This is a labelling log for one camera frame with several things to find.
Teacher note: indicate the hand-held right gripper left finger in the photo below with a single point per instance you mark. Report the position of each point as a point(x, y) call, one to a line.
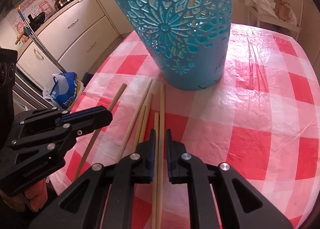
point(151, 159)

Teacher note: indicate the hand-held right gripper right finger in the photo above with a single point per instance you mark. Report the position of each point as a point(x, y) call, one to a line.
point(168, 159)

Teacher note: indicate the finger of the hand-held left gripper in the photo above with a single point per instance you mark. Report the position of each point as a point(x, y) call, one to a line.
point(90, 126)
point(82, 114)

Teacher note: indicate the long wooden chopstick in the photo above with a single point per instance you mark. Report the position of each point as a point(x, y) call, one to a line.
point(162, 109)

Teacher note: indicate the bunch of wooden chopsticks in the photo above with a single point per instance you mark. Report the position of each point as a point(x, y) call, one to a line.
point(140, 105)

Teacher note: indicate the blue perforated plastic bucket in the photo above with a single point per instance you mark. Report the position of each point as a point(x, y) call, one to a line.
point(180, 44)

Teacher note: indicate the person's left hand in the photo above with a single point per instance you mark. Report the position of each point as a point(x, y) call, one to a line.
point(37, 195)

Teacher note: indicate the blue and white bag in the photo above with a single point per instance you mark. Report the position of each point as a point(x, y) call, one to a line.
point(65, 89)

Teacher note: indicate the black floor mat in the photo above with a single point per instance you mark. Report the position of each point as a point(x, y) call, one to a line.
point(88, 79)

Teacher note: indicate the cream base cabinet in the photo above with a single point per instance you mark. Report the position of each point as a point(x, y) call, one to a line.
point(75, 34)

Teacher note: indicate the red checked plastic tablecloth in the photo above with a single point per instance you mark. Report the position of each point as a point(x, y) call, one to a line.
point(250, 119)

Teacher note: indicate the black wok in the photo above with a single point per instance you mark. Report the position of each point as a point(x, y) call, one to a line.
point(36, 20)

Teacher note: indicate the steel kettle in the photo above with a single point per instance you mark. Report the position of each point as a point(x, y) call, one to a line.
point(62, 0)

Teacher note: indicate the white plastic bag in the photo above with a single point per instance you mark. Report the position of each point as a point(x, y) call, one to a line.
point(260, 1)

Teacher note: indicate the orange printed plastic bag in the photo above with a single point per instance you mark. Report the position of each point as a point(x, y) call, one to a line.
point(286, 10)

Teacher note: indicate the white trolley cart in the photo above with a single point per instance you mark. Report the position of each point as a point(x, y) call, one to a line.
point(297, 1)

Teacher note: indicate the pink wall stickers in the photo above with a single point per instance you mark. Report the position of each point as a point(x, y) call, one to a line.
point(37, 4)

